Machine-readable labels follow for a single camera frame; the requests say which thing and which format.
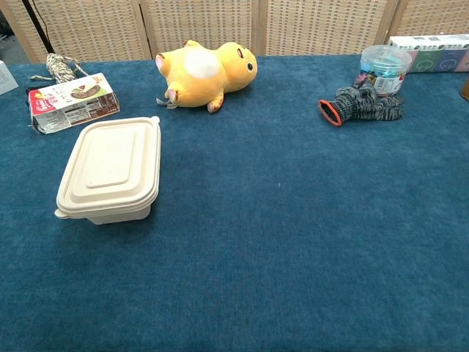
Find grey black knit gloves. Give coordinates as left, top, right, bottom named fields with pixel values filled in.
left=317, top=83, right=406, bottom=128

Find beige lidded food container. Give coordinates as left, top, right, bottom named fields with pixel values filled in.
left=54, top=115, right=163, bottom=226

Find pastel tissue box pack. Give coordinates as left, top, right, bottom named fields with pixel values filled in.
left=388, top=34, right=469, bottom=74

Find yellow plush toy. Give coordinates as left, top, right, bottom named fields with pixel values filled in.
left=155, top=40, right=259, bottom=114

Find woven wooden folding screen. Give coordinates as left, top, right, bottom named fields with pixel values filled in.
left=0, top=0, right=469, bottom=64

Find printed food carton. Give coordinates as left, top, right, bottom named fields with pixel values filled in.
left=28, top=72, right=121, bottom=136

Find clear jar of colourful clips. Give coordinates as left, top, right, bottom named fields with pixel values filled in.
left=353, top=44, right=414, bottom=98

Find black pole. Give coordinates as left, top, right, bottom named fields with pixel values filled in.
left=21, top=0, right=56, bottom=55

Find braided rope bundle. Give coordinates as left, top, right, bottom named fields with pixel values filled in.
left=30, top=53, right=89, bottom=84

